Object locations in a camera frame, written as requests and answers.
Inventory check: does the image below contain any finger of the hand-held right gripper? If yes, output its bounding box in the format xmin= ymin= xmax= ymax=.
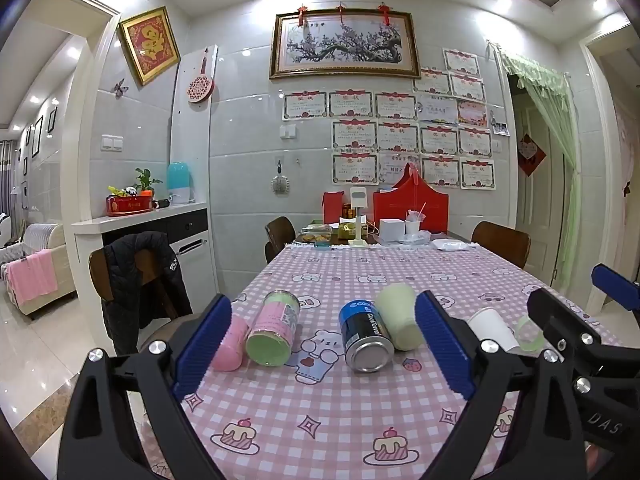
xmin=591 ymin=263 xmax=640 ymax=312
xmin=527 ymin=287 xmax=632 ymax=361

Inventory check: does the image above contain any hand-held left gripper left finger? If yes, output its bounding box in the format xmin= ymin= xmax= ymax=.
xmin=56 ymin=294 xmax=234 ymax=480

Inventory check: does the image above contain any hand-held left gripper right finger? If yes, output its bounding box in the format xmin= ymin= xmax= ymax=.
xmin=414 ymin=290 xmax=595 ymax=480

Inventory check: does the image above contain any pale green cup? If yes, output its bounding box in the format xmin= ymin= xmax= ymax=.
xmin=375 ymin=282 xmax=425 ymax=352

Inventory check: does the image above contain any pink cup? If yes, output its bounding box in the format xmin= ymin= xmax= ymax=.
xmin=214 ymin=316 xmax=250 ymax=372

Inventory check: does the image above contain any translucent light green cup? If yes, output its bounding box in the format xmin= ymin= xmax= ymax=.
xmin=515 ymin=314 xmax=547 ymax=354

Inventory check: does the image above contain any white paper cup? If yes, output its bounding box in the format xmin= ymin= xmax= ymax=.
xmin=467 ymin=306 xmax=521 ymax=354

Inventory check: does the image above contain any white cup with straws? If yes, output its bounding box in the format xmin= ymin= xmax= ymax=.
xmin=405 ymin=203 xmax=427 ymax=239

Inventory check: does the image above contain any pink and green can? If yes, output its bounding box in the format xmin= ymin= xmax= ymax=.
xmin=245 ymin=290 xmax=302 ymax=367

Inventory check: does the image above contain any blue and black can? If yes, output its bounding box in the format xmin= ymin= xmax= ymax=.
xmin=338 ymin=300 xmax=396 ymax=374

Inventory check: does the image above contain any wooden chair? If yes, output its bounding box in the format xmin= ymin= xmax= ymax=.
xmin=88 ymin=247 xmax=182 ymax=357
xmin=470 ymin=221 xmax=532 ymax=270
xmin=264 ymin=216 xmax=297 ymax=264

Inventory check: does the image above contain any black jacket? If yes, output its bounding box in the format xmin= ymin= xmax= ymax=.
xmin=102 ymin=231 xmax=194 ymax=356

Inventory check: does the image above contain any white door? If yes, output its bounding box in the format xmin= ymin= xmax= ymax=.
xmin=512 ymin=92 xmax=557 ymax=272

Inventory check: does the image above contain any white box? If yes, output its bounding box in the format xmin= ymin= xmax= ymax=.
xmin=378 ymin=219 xmax=406 ymax=245

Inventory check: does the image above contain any green lace door curtain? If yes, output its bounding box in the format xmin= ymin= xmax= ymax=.
xmin=500 ymin=50 xmax=584 ymax=287

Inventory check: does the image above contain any pink checked printed tablecloth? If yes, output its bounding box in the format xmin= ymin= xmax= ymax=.
xmin=142 ymin=242 xmax=626 ymax=480

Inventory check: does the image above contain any white counter cabinet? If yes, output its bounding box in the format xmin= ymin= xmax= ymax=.
xmin=71 ymin=201 xmax=209 ymax=311

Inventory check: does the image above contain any large red gift bag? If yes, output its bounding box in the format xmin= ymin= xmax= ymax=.
xmin=372 ymin=162 xmax=450 ymax=237

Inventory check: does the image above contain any red door decoration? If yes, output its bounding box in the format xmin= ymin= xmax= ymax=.
xmin=517 ymin=133 xmax=541 ymax=177

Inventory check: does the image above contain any clear food container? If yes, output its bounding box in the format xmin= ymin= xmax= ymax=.
xmin=300 ymin=225 xmax=334 ymax=246

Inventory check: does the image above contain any red tin box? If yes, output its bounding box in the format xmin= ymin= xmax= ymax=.
xmin=105 ymin=192 xmax=155 ymax=218

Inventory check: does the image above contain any blue and white humidifier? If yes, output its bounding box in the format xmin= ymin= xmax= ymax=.
xmin=167 ymin=161 xmax=191 ymax=205

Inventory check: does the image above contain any white desk lamp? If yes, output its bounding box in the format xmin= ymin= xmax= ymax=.
xmin=349 ymin=186 xmax=372 ymax=249

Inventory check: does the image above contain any small red gift bag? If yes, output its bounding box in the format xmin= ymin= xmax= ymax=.
xmin=322 ymin=191 xmax=352 ymax=224

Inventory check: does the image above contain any small potted plant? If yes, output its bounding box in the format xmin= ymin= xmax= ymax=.
xmin=133 ymin=167 xmax=164 ymax=196

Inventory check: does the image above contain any round hanging scrubber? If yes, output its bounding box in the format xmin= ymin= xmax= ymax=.
xmin=271 ymin=159 xmax=291 ymax=195

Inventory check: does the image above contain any pink blanket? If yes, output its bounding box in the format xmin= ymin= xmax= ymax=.
xmin=6 ymin=249 xmax=59 ymax=307

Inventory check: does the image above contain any beige sofa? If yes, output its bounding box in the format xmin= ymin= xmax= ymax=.
xmin=0 ymin=222 xmax=79 ymax=322

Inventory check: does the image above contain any white leaning board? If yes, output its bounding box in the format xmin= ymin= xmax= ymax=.
xmin=170 ymin=44 xmax=219 ymax=206

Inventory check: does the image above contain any red round hanging ornament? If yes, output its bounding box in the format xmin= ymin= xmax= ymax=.
xmin=187 ymin=47 xmax=216 ymax=106

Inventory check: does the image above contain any framed red gold calligraphy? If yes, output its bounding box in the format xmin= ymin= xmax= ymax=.
xmin=118 ymin=6 xmax=181 ymax=87

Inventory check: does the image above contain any framed plum blossom painting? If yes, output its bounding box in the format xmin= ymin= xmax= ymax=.
xmin=269 ymin=9 xmax=422 ymax=80

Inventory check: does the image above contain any group of wall certificates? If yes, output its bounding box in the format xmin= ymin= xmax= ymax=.
xmin=282 ymin=47 xmax=496 ymax=192

